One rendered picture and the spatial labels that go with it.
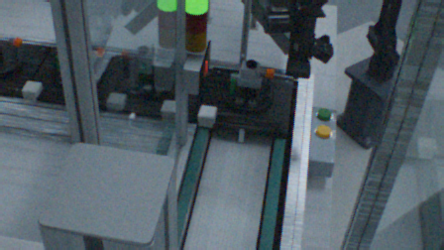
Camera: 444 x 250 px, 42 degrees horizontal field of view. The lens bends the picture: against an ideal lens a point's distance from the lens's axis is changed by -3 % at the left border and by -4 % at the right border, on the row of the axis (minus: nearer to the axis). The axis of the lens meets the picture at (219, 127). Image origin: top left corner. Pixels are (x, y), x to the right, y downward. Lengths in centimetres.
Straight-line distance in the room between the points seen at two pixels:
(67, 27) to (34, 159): 106
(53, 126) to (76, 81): 101
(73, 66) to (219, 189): 87
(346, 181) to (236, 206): 34
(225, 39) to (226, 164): 64
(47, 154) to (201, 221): 51
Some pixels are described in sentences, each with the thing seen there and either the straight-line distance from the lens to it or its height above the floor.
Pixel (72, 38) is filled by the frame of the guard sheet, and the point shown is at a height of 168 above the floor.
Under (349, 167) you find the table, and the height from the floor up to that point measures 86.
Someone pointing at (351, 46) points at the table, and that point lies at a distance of 214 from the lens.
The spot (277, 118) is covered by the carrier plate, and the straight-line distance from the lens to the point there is 162.
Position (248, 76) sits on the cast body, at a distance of 159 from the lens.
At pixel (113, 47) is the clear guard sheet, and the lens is 82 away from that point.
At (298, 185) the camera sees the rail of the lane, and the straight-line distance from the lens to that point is 148.
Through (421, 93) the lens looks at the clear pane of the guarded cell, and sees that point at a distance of 52.
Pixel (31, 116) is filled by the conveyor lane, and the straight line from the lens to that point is 170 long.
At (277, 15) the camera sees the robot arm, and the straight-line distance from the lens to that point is 146.
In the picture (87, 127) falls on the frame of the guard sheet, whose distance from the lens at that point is 73.
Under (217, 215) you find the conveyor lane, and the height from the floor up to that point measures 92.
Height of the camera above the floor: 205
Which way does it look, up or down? 43 degrees down
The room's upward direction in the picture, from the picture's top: 4 degrees clockwise
